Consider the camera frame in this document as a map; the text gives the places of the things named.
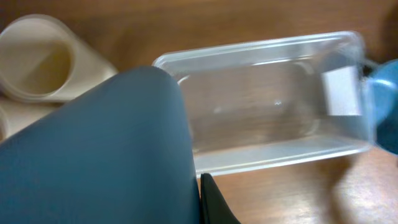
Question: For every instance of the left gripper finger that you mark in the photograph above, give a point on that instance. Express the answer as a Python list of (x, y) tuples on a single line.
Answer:
[(214, 209)]

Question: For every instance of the blue cup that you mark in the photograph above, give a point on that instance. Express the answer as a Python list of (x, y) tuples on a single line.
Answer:
[(120, 153)]

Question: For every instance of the cream cup back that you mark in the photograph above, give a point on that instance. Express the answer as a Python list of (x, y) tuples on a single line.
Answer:
[(42, 60)]

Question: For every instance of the blue bowl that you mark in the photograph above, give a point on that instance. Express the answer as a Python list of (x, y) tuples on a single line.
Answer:
[(383, 81)]

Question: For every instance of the clear plastic storage container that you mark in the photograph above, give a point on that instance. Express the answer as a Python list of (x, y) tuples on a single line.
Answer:
[(278, 102)]

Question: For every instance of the cream cup left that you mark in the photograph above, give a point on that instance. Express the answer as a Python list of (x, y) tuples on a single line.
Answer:
[(16, 116)]

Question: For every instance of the cream cup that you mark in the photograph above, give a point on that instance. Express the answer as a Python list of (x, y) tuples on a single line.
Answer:
[(42, 60), (16, 116)]

